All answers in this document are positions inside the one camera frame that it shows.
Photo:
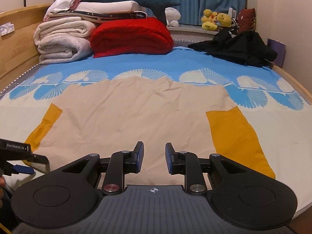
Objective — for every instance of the pink white garment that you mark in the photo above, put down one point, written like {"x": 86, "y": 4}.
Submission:
{"x": 65, "y": 1}

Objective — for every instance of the purple box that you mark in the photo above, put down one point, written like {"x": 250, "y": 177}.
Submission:
{"x": 280, "y": 49}

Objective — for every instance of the wooden bed headboard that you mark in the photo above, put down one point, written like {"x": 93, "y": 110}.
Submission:
{"x": 18, "y": 51}

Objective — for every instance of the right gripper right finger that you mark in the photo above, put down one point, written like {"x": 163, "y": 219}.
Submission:
{"x": 186, "y": 164}

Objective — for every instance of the black clothes pile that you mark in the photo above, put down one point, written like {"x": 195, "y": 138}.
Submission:
{"x": 246, "y": 48}

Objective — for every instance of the white folded quilt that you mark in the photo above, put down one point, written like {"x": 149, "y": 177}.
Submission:
{"x": 63, "y": 48}

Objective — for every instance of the red folded blanket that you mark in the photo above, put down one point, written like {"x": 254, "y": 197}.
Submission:
{"x": 143, "y": 36}

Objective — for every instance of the blue white patterned bedsheet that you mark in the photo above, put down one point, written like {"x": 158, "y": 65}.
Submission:
{"x": 280, "y": 116}

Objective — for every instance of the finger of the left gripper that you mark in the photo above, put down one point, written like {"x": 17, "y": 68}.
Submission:
{"x": 38, "y": 162}
{"x": 21, "y": 169}

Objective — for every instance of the tissue pack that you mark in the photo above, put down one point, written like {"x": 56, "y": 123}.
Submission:
{"x": 7, "y": 28}

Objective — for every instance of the white plush toy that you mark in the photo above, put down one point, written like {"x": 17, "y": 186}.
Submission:
{"x": 172, "y": 17}

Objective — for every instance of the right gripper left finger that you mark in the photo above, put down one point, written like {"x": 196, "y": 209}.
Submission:
{"x": 118, "y": 165}

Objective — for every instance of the yellow plush toy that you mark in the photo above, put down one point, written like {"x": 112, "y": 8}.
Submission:
{"x": 213, "y": 21}

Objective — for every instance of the wooden bed frame rail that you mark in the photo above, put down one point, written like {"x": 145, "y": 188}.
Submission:
{"x": 293, "y": 82}

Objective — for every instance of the cream folded blanket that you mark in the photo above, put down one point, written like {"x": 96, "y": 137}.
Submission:
{"x": 74, "y": 26}

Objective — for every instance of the beige and mustard jacket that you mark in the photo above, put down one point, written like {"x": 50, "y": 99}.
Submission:
{"x": 113, "y": 115}

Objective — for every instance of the person left hand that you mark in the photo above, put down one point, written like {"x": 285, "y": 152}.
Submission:
{"x": 2, "y": 186}

